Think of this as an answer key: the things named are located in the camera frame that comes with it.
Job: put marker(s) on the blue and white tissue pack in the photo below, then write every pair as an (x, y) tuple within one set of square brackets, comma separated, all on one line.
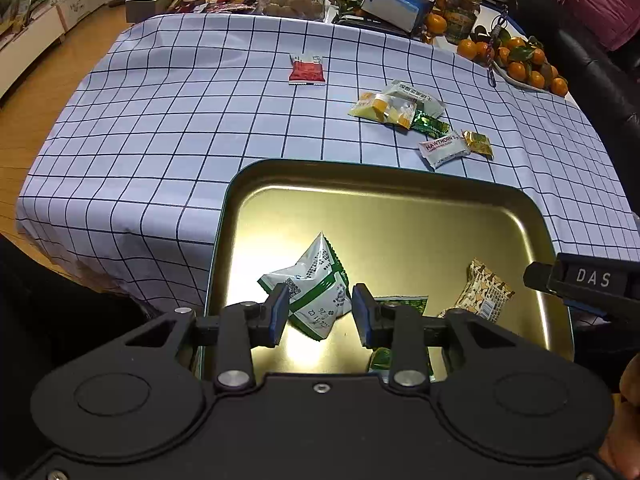
[(395, 7)]

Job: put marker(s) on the white red-lettered snack packet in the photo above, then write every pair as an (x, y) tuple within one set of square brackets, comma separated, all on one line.
[(444, 149)]

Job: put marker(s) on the black snack packet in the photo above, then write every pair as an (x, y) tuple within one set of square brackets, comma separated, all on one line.
[(360, 21)]

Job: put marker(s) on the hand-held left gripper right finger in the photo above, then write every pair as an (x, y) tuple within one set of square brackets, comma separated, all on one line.
[(362, 317)]

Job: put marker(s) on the pile of leafy tangerines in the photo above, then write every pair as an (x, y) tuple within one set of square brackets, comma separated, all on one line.
[(535, 79)]

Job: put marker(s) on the pale green long snack packet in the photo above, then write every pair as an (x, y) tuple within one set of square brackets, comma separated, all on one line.
[(417, 96)]

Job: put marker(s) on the beige patterned snack packet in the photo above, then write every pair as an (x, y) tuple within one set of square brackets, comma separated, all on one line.
[(485, 292)]

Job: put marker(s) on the pile of red wrappers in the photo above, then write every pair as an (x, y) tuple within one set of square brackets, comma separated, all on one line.
[(220, 2)]

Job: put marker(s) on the green and yellow snack packet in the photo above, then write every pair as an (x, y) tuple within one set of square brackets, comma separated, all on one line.
[(381, 360)]

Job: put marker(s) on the person's right hand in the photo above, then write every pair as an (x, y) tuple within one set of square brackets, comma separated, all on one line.
[(627, 425)]

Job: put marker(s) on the pink cushion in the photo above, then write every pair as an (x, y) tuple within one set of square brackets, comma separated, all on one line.
[(605, 0)]

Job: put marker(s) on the jar with green label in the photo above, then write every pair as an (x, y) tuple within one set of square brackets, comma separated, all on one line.
[(460, 22)]

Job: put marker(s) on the gold foil snack packet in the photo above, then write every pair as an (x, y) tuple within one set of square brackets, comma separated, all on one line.
[(477, 144)]

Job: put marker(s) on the black leather sofa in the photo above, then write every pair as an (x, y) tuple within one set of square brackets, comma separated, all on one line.
[(590, 70)]

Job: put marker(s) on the grey cardboard box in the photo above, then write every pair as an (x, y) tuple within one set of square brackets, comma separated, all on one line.
[(150, 2)]

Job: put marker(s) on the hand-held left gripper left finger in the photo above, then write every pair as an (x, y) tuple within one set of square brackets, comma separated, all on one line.
[(280, 312)]

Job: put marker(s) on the shiny green candy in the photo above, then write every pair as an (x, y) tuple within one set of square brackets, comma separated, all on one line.
[(430, 125)]

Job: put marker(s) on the white triangular snack packet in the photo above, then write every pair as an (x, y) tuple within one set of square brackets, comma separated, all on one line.
[(310, 280)]

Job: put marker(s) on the round orange tangerine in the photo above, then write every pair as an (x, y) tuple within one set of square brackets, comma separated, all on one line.
[(435, 23), (467, 49)]

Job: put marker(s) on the pale green plate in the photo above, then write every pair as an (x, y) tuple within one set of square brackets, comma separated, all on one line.
[(510, 80)]

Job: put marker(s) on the red snack packet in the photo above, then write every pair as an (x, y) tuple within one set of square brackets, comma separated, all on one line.
[(306, 71)]

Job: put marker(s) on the gold metal tin tray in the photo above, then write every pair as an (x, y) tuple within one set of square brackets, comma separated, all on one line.
[(400, 230)]

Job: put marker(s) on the blue checkered tablecloth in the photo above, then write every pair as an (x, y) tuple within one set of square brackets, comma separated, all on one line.
[(175, 135)]

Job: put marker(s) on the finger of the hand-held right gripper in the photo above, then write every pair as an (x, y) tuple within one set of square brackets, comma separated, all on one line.
[(537, 276)]

